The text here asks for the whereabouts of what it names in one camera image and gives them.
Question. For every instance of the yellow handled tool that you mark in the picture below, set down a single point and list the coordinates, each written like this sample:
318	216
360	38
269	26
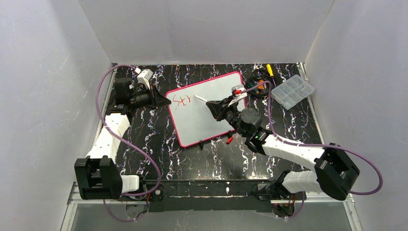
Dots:
269	70

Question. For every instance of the black whiteboard clip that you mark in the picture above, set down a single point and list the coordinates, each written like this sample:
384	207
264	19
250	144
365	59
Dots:
201	145

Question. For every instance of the orange connector plug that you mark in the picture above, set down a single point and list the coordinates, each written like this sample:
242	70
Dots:
260	85

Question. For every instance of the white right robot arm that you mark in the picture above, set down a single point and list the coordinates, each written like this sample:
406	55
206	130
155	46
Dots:
329	170

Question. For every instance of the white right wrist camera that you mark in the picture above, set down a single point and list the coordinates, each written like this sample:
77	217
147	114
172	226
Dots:
238	93

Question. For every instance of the pink framed whiteboard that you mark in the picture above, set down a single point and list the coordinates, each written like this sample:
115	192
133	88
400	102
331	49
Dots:
192	120

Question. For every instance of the red marker cap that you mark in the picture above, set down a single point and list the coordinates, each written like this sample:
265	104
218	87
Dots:
229	140

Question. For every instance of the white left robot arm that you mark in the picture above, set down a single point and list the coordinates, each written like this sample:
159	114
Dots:
96	174

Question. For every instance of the red white marker pen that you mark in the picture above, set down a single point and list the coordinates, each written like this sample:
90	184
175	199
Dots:
201	98

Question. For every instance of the aluminium front rail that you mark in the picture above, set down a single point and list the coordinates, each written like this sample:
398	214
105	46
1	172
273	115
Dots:
183	189

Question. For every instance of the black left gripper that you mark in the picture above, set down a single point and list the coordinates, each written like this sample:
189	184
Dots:
153	98

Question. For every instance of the clear plastic organizer box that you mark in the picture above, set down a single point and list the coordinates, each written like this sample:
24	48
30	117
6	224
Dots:
292	91

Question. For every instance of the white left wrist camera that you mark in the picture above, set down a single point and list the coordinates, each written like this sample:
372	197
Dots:
145	76

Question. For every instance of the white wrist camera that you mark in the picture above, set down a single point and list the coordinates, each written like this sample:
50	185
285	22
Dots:
145	76
238	93

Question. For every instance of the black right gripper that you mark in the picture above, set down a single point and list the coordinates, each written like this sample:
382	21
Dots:
221	110

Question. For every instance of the green connector plug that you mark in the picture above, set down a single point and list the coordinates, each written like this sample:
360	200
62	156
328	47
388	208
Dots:
251	85

